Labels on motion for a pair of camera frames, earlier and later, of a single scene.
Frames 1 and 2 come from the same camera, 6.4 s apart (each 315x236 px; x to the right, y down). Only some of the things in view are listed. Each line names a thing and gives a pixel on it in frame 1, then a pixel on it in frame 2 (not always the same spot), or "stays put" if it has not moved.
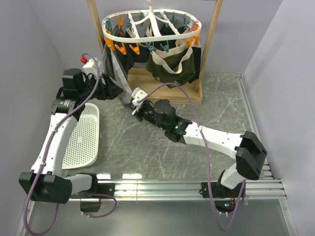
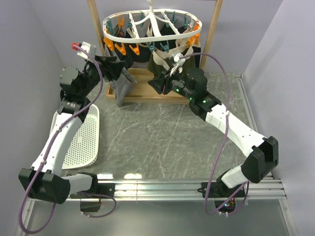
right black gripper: (138, 113) → (159, 81)
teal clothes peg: (151, 47) stays put
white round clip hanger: (150, 24) stays put
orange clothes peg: (122, 49) stays put
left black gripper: (109, 91) → (110, 68)
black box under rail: (89, 206) stays put
